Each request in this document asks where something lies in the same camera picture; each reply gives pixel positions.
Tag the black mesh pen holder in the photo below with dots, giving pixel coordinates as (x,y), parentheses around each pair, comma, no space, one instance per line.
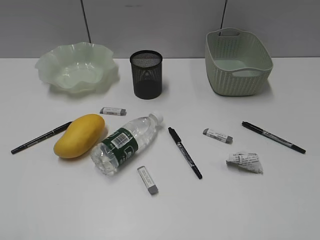
(146,68)

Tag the yellow mango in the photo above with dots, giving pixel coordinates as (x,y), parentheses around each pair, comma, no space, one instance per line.
(80,136)

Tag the black marker pen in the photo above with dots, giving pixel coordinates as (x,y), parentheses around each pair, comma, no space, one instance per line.
(184,152)
(273,137)
(41,138)

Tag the grey eraser right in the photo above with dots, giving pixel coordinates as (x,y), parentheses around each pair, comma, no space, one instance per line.
(217,136)

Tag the pale green wavy plate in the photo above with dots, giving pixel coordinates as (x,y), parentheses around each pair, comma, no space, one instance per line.
(78,68)

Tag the pale green woven basket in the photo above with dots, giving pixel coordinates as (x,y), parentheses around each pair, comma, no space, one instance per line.
(236,61)

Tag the grey eraser front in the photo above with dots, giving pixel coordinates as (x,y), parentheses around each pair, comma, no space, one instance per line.
(147,180)

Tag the clear water bottle green label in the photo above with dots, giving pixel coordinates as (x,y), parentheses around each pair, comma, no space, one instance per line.
(130,139)

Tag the grey eraser near holder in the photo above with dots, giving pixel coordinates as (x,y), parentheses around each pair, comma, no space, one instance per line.
(113,111)

